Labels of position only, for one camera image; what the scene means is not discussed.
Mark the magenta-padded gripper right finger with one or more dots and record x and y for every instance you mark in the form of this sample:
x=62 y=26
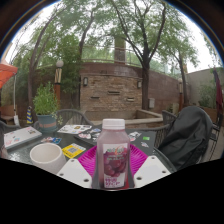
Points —
x=151 y=170

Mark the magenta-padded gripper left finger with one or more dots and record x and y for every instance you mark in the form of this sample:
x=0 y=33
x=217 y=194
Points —
x=75 y=171

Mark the purple juice bottle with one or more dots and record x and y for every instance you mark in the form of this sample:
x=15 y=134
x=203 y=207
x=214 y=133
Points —
x=113 y=160

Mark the yellow card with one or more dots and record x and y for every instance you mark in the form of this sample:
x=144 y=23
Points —
x=73 y=150

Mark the white ribbed cup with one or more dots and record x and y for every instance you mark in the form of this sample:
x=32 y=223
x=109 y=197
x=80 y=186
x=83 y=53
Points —
x=46 y=160

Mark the white sticker sheet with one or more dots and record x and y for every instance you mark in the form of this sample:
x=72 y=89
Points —
x=75 y=129

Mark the black backpack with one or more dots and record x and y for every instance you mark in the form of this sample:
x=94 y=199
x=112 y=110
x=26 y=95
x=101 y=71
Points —
x=186 y=136

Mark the blue yellow striped cone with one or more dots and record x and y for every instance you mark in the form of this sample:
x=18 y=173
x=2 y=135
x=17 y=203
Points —
x=29 y=115

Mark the green plant in blue pot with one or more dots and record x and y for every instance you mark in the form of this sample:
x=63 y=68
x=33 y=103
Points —
x=46 y=103

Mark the dark-trunk leafy tree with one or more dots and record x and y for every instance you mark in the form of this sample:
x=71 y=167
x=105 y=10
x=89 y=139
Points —
x=145 y=90

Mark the closed dark red umbrella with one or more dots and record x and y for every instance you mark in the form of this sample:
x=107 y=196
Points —
x=219 y=93

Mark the orange patio umbrella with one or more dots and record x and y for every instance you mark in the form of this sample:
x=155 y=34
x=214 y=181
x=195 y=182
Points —
x=6 y=73

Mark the wooden lamp post, globe light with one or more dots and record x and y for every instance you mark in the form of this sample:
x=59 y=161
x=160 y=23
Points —
x=180 y=96
x=58 y=80

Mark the black wall lantern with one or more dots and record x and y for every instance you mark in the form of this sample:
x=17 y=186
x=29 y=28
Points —
x=139 y=84
x=85 y=81

